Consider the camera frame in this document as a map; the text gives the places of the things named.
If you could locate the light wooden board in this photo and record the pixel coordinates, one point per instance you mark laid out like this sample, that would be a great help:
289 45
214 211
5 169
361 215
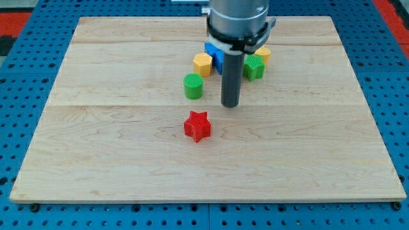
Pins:
112 128

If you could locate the green star block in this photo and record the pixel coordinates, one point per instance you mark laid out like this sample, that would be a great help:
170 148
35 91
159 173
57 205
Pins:
253 68

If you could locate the blue triangle block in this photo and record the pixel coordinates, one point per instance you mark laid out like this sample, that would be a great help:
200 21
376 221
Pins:
216 54

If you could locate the red star block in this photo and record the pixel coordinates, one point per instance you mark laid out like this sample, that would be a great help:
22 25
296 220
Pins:
197 126

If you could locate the yellow hexagon block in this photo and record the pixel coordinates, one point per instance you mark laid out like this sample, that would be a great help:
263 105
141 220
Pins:
202 64

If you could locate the yellow cylinder block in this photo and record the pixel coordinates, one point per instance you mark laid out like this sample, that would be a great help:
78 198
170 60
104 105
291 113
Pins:
264 53

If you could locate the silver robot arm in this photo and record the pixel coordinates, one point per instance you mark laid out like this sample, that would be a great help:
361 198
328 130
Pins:
238 28

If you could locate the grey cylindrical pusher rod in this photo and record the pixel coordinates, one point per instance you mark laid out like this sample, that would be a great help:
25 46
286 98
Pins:
232 71

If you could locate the green cylinder block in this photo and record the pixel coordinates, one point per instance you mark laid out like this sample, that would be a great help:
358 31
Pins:
193 86

